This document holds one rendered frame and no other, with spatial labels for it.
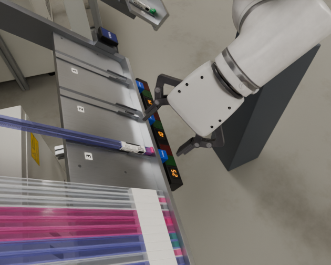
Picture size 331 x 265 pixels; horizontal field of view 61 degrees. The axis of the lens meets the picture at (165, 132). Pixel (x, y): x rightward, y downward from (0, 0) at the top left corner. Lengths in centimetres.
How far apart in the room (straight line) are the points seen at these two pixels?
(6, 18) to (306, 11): 57
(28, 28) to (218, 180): 103
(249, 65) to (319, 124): 134
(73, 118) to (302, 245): 112
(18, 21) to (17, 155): 33
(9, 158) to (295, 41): 69
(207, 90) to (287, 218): 103
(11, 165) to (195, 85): 53
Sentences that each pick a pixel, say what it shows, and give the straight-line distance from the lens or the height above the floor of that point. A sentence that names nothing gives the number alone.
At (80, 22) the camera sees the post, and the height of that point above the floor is 68.
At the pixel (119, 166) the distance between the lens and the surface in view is 54.
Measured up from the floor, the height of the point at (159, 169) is 73.
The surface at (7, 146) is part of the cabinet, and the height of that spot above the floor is 62.
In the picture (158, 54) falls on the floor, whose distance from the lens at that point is 193.
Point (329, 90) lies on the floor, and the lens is 196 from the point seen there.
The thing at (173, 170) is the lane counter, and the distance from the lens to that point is 67.
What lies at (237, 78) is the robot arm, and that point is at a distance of 44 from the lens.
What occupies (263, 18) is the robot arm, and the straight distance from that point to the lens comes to 45.
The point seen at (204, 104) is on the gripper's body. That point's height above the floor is 89.
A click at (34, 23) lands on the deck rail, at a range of 72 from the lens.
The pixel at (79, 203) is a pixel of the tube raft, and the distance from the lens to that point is 45.
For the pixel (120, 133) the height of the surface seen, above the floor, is 76.
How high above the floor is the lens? 126
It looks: 56 degrees down
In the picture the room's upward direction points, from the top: straight up
